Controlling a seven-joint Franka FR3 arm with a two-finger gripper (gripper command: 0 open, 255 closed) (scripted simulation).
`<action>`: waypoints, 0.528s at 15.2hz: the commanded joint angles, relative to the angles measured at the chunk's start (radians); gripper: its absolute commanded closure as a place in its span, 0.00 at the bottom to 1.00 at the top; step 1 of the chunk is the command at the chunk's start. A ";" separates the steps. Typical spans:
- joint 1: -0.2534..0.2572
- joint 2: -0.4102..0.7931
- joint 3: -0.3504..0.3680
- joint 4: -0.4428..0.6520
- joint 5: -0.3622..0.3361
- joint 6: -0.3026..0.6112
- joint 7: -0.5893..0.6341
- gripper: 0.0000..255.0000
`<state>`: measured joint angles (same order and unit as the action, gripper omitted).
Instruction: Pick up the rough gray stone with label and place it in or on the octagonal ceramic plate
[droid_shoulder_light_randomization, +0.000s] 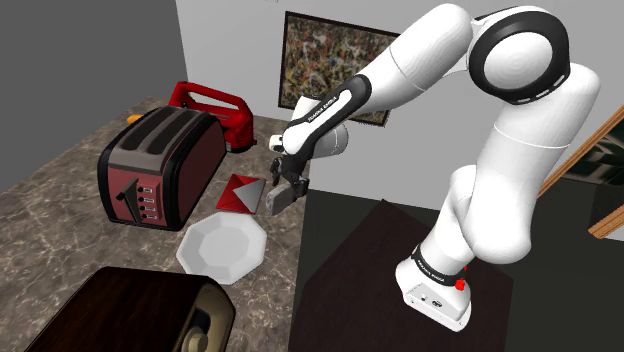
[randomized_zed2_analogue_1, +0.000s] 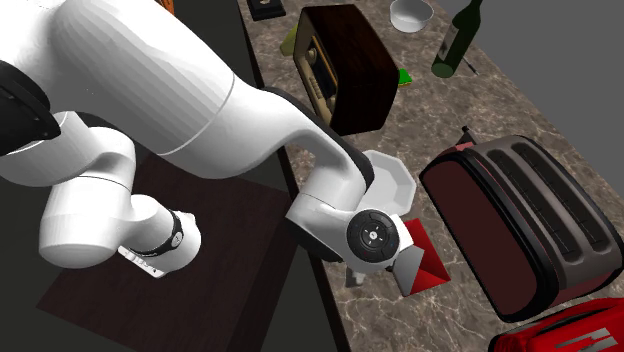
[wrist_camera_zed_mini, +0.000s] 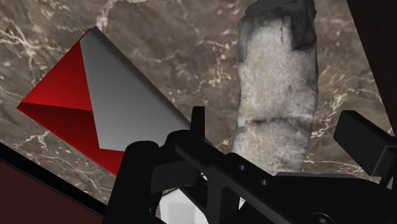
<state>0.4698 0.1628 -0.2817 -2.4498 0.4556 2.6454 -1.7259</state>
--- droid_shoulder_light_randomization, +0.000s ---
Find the wooden framed window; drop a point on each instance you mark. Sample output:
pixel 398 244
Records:
pixel 602 166

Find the dark brown wooden radio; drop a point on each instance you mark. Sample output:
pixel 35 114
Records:
pixel 126 312

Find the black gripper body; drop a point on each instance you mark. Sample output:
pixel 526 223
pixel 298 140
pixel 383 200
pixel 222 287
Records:
pixel 288 173

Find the dark red black toaster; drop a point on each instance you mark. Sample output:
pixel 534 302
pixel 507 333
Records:
pixel 166 166

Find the small yellow object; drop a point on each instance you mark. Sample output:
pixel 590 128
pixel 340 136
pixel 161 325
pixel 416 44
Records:
pixel 134 118

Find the white octagonal plate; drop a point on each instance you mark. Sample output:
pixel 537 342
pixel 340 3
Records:
pixel 222 248

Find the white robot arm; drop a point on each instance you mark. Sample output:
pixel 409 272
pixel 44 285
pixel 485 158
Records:
pixel 507 195

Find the grey slab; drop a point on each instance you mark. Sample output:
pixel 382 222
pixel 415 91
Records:
pixel 280 202

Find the framed abstract wall picture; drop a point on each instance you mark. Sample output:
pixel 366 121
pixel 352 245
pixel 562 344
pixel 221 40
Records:
pixel 326 53

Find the dark robot stand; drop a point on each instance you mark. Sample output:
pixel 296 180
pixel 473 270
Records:
pixel 356 292

